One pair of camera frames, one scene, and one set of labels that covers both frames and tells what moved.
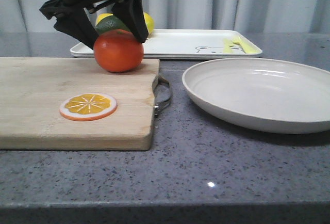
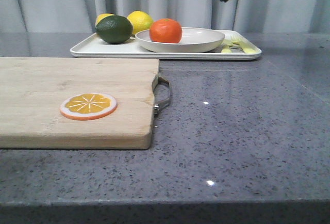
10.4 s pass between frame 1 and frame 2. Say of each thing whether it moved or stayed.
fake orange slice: stayed
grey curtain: stayed
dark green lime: stayed
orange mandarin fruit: moved
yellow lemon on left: stayed
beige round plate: moved
